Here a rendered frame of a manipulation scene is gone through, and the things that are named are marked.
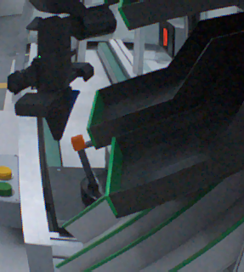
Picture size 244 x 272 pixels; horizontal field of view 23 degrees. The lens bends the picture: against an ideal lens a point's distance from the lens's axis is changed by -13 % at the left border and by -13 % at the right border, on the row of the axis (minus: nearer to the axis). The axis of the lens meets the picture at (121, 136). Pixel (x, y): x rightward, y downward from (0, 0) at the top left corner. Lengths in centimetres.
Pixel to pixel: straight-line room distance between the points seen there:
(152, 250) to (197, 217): 7
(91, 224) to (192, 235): 20
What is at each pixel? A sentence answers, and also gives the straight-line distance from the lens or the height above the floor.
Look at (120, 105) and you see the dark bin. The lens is 77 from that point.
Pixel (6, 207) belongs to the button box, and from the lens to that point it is 106.
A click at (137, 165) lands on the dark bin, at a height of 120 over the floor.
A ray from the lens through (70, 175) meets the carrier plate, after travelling 114.
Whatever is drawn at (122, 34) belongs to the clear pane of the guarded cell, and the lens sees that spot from 235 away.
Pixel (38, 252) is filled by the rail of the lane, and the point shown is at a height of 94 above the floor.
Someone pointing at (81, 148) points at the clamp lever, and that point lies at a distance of 102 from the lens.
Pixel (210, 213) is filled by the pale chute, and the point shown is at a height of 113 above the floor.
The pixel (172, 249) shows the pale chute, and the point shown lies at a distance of 70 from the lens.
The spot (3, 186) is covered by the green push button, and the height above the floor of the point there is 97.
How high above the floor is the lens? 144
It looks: 21 degrees down
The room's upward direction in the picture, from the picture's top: 4 degrees clockwise
